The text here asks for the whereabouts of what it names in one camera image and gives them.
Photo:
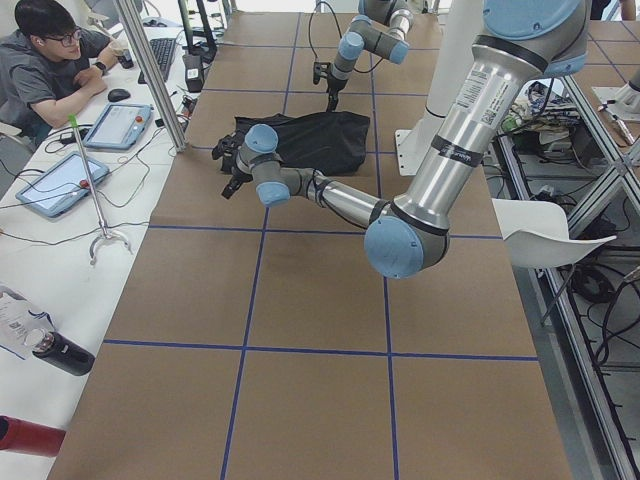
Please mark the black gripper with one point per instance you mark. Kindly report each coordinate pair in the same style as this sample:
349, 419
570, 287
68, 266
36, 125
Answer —
236, 176
333, 88

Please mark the black graphic t-shirt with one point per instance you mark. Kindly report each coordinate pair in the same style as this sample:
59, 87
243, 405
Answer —
331, 142

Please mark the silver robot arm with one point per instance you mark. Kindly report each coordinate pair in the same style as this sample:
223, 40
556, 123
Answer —
380, 28
490, 50

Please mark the far blue teach pendant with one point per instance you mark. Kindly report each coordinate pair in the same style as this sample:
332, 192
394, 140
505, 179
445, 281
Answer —
118, 127

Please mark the blue teach pendant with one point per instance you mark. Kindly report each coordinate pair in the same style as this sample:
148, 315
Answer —
118, 127
58, 189

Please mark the black computer mouse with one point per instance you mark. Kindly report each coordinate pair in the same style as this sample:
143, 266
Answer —
118, 94

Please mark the black keyboard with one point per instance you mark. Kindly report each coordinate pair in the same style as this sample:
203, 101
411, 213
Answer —
163, 50

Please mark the near blue teach pendant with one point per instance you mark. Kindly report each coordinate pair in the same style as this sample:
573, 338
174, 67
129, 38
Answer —
58, 189

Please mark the seated person grey shirt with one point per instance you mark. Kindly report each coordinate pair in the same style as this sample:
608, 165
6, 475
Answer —
50, 68

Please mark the white plastic chair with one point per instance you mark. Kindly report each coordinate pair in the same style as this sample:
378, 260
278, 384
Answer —
537, 234

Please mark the black water bottle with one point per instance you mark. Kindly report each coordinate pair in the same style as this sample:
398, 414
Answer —
57, 350

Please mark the red bottle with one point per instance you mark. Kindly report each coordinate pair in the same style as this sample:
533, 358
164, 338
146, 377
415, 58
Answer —
24, 437

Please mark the aluminium frame post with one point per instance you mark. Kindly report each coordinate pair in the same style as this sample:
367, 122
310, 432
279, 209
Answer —
140, 45

